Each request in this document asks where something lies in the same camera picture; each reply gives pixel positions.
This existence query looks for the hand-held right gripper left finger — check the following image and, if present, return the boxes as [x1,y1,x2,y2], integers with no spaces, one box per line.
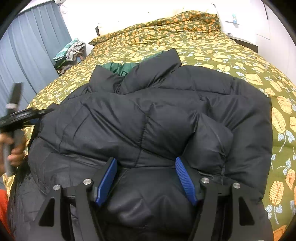
[30,158,118,241]

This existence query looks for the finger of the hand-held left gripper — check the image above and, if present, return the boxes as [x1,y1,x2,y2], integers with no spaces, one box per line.
[13,107,56,125]

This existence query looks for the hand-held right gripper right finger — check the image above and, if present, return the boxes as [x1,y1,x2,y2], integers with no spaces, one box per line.
[175,157,263,241]

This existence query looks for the black puffer jacket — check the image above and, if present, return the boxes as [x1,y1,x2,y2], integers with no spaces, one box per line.
[7,48,274,241]

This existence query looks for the pile of clothes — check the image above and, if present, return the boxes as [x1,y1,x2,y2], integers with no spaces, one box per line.
[53,40,86,70]

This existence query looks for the person's left hand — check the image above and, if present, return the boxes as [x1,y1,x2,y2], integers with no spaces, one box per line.
[0,135,26,167]

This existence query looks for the blue curtain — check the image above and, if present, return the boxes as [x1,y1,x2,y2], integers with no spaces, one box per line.
[0,3,72,121]

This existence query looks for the person's orange trousers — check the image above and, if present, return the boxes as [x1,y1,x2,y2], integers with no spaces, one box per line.
[0,189,12,235]

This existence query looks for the green orange floral bedspread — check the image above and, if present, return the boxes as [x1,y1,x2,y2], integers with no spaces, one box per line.
[5,10,296,241]

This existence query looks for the white wardrobe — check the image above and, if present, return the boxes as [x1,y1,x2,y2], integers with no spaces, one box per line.
[255,2,296,90]

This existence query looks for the wall outlet with blue plug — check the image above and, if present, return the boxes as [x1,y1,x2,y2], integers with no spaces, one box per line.
[225,14,241,26]

